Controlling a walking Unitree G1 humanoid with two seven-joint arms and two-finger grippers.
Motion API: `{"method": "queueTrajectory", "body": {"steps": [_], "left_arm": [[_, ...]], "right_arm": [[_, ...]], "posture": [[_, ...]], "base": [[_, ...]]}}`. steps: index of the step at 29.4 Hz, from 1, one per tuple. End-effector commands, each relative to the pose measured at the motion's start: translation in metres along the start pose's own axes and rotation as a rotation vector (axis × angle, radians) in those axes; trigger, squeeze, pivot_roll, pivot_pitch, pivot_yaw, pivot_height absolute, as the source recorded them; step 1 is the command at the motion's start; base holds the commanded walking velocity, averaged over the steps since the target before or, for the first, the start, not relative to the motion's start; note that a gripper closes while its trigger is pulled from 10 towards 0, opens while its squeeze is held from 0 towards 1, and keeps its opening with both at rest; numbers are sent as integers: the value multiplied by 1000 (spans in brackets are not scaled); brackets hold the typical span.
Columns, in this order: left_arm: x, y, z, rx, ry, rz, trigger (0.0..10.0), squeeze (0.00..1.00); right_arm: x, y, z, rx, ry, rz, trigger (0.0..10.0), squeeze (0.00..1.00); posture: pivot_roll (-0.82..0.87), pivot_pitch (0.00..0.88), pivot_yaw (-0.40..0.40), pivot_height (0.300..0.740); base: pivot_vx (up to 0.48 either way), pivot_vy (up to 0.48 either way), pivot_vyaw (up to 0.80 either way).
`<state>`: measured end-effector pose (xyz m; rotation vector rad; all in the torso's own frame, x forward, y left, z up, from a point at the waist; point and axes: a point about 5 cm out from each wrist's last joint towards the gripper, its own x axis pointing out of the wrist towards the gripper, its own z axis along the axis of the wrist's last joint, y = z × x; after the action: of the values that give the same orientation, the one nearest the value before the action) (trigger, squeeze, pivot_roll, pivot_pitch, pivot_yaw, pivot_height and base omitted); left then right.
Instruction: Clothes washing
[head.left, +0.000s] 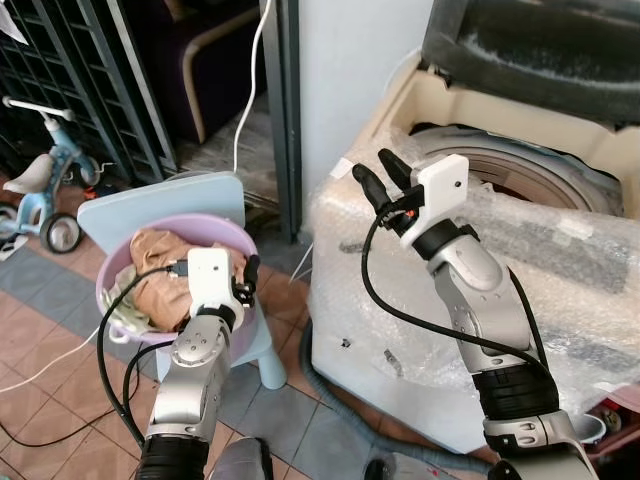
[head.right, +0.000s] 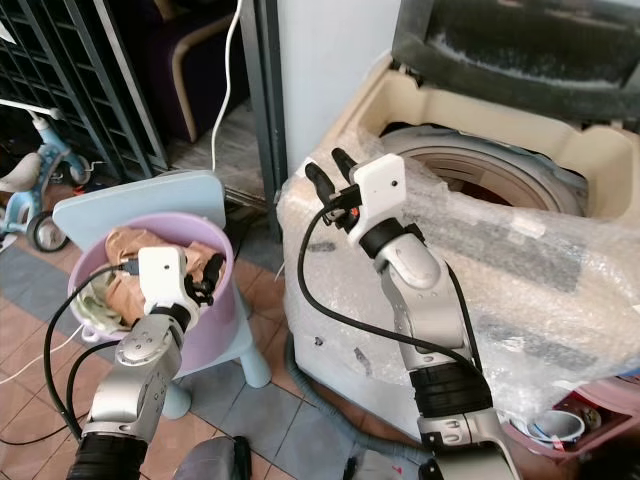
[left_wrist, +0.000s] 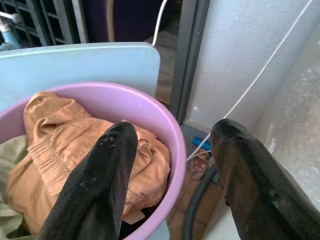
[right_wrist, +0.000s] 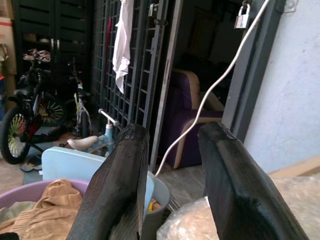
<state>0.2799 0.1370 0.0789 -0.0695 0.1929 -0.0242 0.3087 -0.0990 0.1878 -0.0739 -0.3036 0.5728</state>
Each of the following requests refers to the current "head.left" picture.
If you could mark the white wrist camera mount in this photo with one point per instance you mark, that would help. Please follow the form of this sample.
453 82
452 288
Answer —
438 195
208 278

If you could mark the black metal grid gate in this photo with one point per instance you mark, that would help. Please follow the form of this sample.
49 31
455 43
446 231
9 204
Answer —
60 60

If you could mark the beige top-load washing machine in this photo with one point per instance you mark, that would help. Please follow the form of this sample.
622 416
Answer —
470 100

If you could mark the dark grey door post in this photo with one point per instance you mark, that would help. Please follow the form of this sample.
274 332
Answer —
282 110

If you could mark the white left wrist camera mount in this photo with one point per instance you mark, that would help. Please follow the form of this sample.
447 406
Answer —
208 278

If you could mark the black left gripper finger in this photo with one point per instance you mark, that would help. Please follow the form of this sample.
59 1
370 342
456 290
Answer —
252 272

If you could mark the white plastic cup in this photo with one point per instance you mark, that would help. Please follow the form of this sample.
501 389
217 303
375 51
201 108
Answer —
590 428

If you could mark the grey left robot leg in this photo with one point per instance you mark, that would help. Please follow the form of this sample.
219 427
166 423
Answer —
243 462

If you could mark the grey robot leg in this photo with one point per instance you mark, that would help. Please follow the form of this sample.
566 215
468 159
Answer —
430 468
243 462

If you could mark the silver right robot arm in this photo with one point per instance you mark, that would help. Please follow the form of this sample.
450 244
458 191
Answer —
490 310

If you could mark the blue child tricycle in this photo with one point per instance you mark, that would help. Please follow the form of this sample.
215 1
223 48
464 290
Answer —
45 175

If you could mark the beige garment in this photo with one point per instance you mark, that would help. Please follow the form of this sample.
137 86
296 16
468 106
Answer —
160 290

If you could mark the light blue plastic stool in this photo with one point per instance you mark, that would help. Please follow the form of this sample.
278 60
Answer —
190 195

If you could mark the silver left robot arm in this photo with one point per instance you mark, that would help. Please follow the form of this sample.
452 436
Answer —
190 380

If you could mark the clear bubble wrap sheet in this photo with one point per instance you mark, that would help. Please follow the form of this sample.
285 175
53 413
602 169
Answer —
570 270

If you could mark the dark purple armchair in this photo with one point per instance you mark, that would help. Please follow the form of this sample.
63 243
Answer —
215 50

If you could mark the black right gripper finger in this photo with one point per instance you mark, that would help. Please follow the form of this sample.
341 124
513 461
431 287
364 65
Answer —
371 186
396 168

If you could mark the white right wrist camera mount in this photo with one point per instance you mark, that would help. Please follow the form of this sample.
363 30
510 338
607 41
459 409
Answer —
438 195

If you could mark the small pink plastic tub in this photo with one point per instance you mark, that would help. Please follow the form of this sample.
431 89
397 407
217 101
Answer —
615 420

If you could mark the dark washing machine lid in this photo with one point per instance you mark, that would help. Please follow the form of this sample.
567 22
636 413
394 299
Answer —
540 50

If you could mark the grey right robot leg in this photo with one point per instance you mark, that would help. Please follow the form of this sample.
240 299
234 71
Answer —
430 468

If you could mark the white green crumpled cloth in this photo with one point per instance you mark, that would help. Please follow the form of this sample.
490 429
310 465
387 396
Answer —
125 305

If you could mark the pink plastic laundry basin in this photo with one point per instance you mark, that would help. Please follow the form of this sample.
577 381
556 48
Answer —
235 335

